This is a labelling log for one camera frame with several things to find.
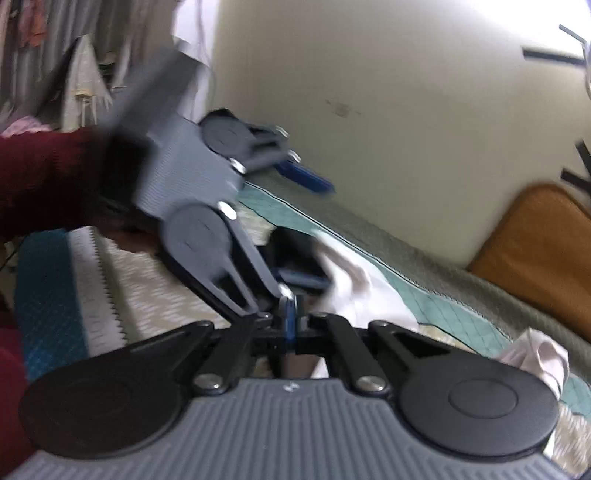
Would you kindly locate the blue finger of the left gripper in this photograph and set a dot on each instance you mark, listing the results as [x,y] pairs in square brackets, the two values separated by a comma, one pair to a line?
[300,279]
[293,169]

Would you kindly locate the white t-shirt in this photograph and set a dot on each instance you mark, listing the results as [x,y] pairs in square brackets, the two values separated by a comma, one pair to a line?
[358,291]

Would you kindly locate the red sleeve forearm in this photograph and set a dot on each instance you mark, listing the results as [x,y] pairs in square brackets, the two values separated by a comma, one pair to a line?
[52,180]

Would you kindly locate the patterned bed cover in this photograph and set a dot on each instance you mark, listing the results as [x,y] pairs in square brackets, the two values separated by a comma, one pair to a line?
[261,345]

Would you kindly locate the beige garment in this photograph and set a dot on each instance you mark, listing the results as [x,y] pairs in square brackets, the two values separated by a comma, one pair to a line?
[540,355]

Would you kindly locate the orange-brown cushion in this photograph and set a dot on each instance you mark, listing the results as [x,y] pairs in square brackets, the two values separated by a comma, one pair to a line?
[539,252]

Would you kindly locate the upper black tape strip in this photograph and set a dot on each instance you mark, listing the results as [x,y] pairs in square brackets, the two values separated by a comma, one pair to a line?
[537,54]

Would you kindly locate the black tape cross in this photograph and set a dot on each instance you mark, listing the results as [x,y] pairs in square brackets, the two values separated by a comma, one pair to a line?
[575,171]

